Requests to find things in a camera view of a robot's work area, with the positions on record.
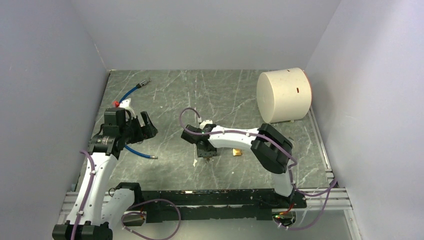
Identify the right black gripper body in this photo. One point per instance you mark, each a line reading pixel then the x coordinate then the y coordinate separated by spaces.
pixel 208 152

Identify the small brass padlock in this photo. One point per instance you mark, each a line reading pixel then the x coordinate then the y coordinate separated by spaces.
pixel 237 152

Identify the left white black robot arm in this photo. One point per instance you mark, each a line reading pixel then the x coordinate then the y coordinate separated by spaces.
pixel 90 218

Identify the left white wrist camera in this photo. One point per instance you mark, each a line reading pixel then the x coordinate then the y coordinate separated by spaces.
pixel 126 104

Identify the cream cylindrical container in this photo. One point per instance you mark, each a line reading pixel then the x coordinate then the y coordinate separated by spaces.
pixel 283 95

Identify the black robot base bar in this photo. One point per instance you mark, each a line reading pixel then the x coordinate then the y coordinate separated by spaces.
pixel 171 205

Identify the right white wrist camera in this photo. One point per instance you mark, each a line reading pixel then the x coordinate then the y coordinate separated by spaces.
pixel 203 124

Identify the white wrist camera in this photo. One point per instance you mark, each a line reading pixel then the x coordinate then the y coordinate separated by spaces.
pixel 126 104
pixel 203 124

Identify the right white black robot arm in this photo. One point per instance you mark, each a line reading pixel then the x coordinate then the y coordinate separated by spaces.
pixel 268 145

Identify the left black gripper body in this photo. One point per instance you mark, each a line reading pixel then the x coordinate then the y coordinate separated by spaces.
pixel 132 131

